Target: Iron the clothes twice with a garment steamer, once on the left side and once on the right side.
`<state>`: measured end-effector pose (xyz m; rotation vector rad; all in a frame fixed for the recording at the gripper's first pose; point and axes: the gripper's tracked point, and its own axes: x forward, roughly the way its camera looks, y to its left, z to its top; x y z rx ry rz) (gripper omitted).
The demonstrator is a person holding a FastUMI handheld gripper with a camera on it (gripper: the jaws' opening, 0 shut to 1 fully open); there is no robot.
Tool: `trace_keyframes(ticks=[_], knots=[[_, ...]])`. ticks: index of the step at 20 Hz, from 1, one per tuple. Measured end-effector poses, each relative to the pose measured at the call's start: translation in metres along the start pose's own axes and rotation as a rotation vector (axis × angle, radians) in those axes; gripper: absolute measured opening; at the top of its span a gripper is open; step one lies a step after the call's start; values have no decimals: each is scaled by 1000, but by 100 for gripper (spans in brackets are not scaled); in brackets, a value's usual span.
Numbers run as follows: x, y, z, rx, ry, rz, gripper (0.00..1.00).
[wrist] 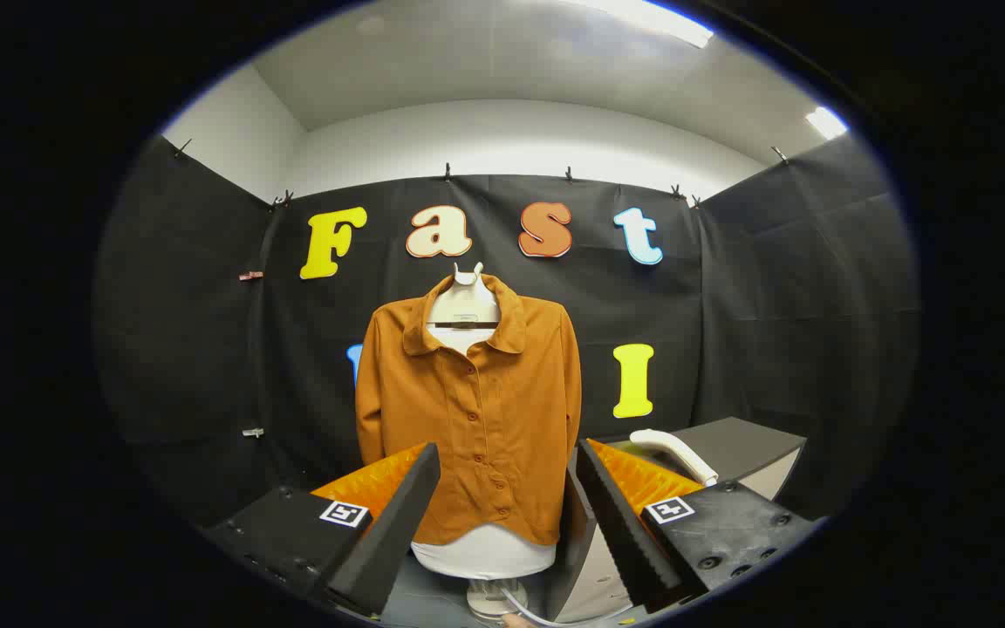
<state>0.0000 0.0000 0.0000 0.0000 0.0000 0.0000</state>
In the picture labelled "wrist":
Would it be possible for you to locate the row of black backdrop clips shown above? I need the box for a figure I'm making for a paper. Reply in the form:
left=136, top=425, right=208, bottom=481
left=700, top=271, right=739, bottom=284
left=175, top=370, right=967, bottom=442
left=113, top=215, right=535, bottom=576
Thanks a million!
left=173, top=138, right=791, bottom=210

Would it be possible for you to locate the brown button shirt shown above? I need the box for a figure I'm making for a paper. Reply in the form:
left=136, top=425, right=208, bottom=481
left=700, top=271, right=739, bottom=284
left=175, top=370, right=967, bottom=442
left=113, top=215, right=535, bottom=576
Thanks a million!
left=354, top=273, right=584, bottom=548

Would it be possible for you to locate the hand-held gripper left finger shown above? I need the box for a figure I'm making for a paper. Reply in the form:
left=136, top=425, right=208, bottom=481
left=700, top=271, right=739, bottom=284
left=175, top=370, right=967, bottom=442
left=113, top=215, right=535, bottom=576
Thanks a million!
left=202, top=441, right=442, bottom=622

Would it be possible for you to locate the small ceiling light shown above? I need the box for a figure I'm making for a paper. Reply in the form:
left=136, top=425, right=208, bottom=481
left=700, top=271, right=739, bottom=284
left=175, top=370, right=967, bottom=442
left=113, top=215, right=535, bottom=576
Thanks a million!
left=806, top=106, right=849, bottom=140

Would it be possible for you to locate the white garment steamer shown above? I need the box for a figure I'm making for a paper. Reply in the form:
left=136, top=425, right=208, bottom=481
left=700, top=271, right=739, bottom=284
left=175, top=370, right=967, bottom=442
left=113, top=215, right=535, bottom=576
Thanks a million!
left=629, top=428, right=720, bottom=488

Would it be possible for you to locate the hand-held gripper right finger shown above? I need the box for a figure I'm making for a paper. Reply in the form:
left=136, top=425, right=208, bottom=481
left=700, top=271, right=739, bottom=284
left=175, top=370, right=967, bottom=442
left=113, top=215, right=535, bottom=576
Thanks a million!
left=574, top=438, right=824, bottom=616

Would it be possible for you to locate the white mannequin torso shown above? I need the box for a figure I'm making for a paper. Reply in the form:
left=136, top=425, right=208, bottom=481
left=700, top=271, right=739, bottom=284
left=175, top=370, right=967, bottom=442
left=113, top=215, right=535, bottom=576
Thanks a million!
left=411, top=262, right=557, bottom=622

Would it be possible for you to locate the long ceiling light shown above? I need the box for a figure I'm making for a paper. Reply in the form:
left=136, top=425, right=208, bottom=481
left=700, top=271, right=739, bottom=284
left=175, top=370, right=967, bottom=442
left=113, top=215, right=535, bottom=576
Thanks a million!
left=555, top=0, right=716, bottom=49

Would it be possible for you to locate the black backdrop cloth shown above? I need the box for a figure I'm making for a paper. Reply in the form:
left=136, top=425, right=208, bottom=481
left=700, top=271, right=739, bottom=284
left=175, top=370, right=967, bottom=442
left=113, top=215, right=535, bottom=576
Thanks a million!
left=92, top=131, right=920, bottom=542

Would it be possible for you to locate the grey side cabinet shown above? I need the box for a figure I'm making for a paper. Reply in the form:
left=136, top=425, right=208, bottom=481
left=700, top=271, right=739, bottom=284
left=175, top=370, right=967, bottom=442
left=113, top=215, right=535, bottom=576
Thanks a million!
left=544, top=417, right=809, bottom=625

